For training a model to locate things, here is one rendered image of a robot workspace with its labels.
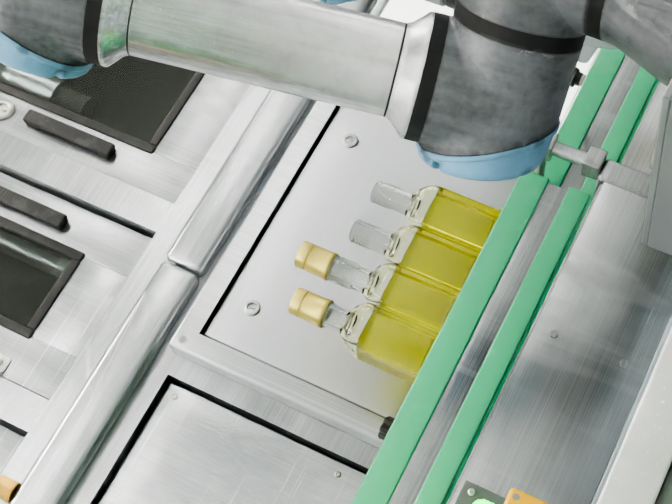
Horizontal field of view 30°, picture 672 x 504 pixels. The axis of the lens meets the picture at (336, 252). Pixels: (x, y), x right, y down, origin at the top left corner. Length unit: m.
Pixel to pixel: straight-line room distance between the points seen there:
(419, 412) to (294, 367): 0.35
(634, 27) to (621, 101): 0.56
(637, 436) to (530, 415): 0.45
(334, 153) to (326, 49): 0.65
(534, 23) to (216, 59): 0.28
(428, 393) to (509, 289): 0.15
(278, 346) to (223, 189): 0.25
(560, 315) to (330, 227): 0.47
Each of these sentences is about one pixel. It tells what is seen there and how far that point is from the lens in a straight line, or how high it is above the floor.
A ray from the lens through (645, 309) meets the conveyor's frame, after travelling 1.32.
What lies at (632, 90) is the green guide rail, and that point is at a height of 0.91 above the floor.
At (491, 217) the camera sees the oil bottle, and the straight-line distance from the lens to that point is 1.50.
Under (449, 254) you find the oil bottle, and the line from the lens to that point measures 1.48.
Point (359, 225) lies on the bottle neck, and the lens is 1.51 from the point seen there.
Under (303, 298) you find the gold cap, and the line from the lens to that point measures 1.47.
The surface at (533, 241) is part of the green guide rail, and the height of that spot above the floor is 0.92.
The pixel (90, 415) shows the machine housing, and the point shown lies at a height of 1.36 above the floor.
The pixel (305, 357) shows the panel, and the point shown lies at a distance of 1.60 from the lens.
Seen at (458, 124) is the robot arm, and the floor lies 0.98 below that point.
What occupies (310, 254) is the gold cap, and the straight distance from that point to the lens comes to 1.49.
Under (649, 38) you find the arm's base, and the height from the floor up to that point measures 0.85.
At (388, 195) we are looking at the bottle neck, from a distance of 1.53.
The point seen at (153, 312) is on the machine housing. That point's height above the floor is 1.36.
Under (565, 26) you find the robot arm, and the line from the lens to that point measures 1.07.
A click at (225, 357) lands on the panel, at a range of 1.60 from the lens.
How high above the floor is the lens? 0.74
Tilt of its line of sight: 16 degrees up
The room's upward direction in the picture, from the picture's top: 67 degrees counter-clockwise
